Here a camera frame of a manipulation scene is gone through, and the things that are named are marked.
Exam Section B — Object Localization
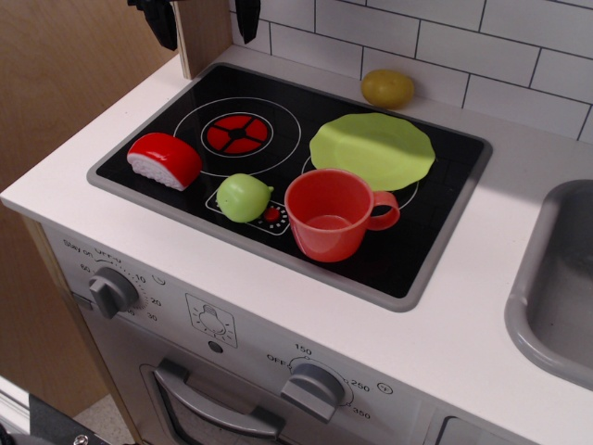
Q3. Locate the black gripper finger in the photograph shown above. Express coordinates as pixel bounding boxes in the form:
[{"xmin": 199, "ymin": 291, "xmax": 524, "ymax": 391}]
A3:
[
  {"xmin": 128, "ymin": 0, "xmax": 178, "ymax": 51},
  {"xmin": 234, "ymin": 0, "xmax": 259, "ymax": 45}
]

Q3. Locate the red plastic cup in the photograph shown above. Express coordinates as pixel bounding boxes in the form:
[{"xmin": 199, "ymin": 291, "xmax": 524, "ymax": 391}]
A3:
[{"xmin": 284, "ymin": 169, "xmax": 400, "ymax": 262}]

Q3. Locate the green plastic plate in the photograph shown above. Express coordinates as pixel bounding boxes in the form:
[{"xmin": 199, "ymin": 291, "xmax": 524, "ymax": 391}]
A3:
[{"xmin": 309, "ymin": 113, "xmax": 435, "ymax": 191}]

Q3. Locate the red white toy sushi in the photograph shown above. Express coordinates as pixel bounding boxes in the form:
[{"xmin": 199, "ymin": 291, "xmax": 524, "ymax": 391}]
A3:
[{"xmin": 126, "ymin": 133, "xmax": 202, "ymax": 191}]

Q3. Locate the yellow toy potato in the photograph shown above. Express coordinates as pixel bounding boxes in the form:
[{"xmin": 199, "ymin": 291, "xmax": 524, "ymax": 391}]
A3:
[{"xmin": 360, "ymin": 70, "xmax": 415, "ymax": 109}]

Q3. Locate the green toy pear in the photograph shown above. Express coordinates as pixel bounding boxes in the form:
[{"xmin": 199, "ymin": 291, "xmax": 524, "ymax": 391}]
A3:
[{"xmin": 216, "ymin": 173, "xmax": 274, "ymax": 223}]

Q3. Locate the black toy stovetop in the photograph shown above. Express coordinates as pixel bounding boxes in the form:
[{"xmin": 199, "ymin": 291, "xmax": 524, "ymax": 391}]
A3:
[{"xmin": 87, "ymin": 64, "xmax": 492, "ymax": 312}]

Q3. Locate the grey timer knob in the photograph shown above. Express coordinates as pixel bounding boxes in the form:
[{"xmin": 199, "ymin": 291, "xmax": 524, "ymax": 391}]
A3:
[{"xmin": 89, "ymin": 267, "xmax": 139, "ymax": 319}]

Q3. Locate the grey oven temperature knob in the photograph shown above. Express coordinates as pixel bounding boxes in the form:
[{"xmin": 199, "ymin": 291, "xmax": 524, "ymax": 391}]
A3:
[{"xmin": 281, "ymin": 362, "xmax": 346, "ymax": 424}]

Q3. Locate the black device at bottom left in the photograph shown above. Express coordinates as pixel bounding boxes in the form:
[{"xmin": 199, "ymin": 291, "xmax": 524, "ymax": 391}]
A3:
[{"xmin": 1, "ymin": 394, "xmax": 106, "ymax": 445}]

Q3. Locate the grey toy sink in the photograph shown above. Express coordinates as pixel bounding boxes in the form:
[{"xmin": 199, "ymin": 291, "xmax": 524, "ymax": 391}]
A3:
[{"xmin": 505, "ymin": 180, "xmax": 592, "ymax": 389}]

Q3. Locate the wooden side post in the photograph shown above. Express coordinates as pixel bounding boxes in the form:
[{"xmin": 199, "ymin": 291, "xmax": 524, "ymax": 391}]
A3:
[{"xmin": 172, "ymin": 0, "xmax": 233, "ymax": 80}]

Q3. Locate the grey oven door handle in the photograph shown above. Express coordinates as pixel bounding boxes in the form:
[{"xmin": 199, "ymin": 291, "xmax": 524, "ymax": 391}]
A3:
[{"xmin": 154, "ymin": 360, "xmax": 285, "ymax": 440}]

